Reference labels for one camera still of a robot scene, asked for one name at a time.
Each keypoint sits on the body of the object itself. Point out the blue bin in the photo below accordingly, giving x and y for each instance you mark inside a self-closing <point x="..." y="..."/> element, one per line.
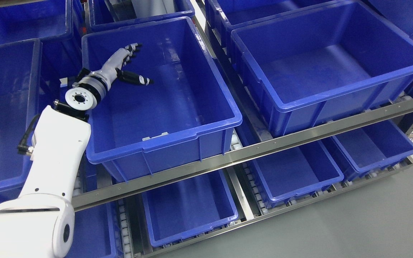
<point x="187" y="114"/>
<point x="225" y="16"/>
<point x="20" y="69"/>
<point x="103" y="15"/>
<point x="294" y="173"/>
<point x="188" y="208"/>
<point x="56" y="23"/>
<point x="97" y="233"/>
<point x="326" y="63"/>
<point x="368" y="149"/>

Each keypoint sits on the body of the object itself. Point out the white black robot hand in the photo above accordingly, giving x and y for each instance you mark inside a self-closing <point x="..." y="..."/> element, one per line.
<point x="117" y="68"/>

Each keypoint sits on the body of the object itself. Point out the steel shelf rack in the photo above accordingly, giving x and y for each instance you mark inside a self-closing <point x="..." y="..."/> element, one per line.
<point x="232" y="162"/>

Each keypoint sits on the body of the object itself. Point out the blue bin top left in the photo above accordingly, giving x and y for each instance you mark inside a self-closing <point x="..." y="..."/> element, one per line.
<point x="56" y="23"/>

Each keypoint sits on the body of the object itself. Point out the blue bin top center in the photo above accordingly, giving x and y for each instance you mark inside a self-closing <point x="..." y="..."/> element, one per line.
<point x="103" y="15"/>

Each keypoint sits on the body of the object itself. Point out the blue bin lower center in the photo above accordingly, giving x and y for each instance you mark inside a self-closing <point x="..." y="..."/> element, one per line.
<point x="188" y="208"/>

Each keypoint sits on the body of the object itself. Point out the blue bin far lower right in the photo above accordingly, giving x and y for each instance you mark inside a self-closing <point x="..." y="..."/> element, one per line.
<point x="368" y="149"/>

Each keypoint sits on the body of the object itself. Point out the blue bin lower left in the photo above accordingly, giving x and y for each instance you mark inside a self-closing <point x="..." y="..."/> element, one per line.
<point x="97" y="233"/>

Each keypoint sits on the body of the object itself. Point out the blue bin top right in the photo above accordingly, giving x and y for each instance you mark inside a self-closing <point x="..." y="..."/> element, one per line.
<point x="225" y="16"/>

